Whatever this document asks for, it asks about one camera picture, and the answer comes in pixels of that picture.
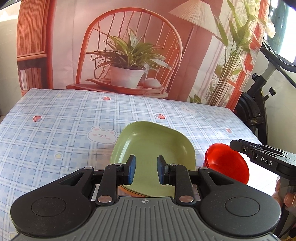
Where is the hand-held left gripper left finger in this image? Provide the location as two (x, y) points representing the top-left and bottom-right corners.
(59, 154), (137, 206)

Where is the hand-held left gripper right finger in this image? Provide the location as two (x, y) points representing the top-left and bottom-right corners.
(157, 155), (232, 206)

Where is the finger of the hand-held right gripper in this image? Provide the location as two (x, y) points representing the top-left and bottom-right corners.
(230, 139), (287, 172)

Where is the yellow-green plate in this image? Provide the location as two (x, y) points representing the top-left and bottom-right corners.
(119, 185), (145, 195)

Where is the green plate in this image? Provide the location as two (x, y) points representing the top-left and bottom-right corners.
(110, 121), (196, 197)

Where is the person's right hand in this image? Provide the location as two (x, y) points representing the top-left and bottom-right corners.
(272, 177), (293, 210)

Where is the black exercise bike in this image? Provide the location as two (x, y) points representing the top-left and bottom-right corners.
(233, 39), (296, 144)

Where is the blue plaid tablecloth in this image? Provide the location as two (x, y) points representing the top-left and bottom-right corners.
(0, 88), (278, 241)

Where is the white plastic bag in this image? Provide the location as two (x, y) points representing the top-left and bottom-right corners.
(264, 21), (276, 39)

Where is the printed room backdrop cloth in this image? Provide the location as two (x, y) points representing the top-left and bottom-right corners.
(16, 0), (267, 109)

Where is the window with dark frame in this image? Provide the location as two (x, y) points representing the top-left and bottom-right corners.
(275, 0), (296, 63)

